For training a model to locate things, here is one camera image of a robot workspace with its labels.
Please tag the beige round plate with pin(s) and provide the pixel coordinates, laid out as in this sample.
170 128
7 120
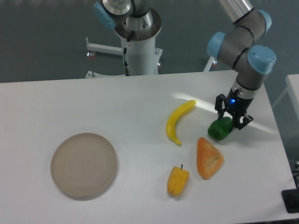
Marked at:
83 166

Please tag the black device at edge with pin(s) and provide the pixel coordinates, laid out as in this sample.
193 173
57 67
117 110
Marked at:
291 200

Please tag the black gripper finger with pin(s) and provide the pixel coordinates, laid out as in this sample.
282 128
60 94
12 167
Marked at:
222 107
239 122

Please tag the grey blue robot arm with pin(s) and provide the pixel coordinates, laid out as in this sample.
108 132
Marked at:
237 49

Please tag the green bell pepper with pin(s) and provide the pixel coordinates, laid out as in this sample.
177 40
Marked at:
220 128

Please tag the yellow bell pepper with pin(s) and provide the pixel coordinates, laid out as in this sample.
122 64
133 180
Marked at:
177 180

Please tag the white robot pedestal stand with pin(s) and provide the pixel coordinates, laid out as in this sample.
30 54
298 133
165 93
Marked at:
138 41

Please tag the orange triangular bread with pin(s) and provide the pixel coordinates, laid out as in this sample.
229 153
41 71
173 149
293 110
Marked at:
209 158

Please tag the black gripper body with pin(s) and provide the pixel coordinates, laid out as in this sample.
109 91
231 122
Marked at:
238 100

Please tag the yellow banana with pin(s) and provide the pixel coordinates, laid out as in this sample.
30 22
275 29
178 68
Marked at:
176 115

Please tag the white side table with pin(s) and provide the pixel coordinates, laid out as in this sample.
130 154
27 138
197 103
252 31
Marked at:
292 90

